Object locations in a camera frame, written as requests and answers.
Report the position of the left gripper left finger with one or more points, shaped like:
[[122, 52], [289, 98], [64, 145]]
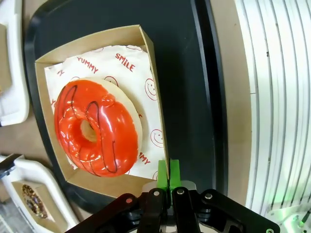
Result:
[[150, 208]]

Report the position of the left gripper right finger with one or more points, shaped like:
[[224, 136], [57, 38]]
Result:
[[184, 208]]

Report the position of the red glazed donut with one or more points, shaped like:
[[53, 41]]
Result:
[[73, 121]]

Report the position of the red donut printed paper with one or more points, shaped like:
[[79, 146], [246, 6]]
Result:
[[116, 65]]

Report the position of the red donut cardboard box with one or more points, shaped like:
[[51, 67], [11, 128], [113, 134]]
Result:
[[97, 43]]

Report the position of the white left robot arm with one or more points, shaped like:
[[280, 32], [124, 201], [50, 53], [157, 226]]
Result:
[[286, 218]]

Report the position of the chocolate nut donut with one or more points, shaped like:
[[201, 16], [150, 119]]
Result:
[[34, 201]]

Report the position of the nut donut cardboard box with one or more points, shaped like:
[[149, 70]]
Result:
[[17, 187]]

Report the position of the black plastic serving tray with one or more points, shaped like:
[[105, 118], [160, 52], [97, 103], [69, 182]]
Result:
[[182, 72]]

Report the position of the small white display base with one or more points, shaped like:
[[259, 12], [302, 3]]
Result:
[[36, 170]]

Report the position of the white ribbed panel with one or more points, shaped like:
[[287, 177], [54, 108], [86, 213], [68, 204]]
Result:
[[279, 97]]

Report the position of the large white display base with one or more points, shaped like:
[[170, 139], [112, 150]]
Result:
[[17, 48]]

